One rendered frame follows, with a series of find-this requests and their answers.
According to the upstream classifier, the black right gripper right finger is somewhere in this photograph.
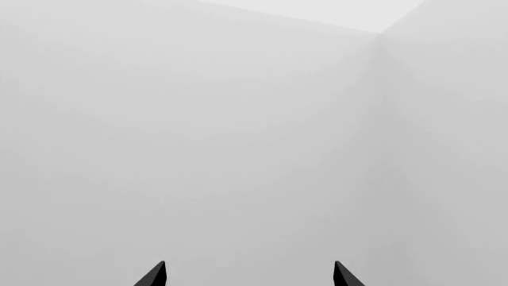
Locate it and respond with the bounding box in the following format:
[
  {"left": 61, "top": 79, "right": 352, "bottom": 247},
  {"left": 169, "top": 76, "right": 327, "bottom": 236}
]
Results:
[{"left": 333, "top": 260, "right": 366, "bottom": 286}]

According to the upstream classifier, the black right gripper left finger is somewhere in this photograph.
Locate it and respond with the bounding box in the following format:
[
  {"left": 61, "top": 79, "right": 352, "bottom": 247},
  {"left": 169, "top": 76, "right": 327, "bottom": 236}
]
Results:
[{"left": 133, "top": 260, "right": 167, "bottom": 286}]

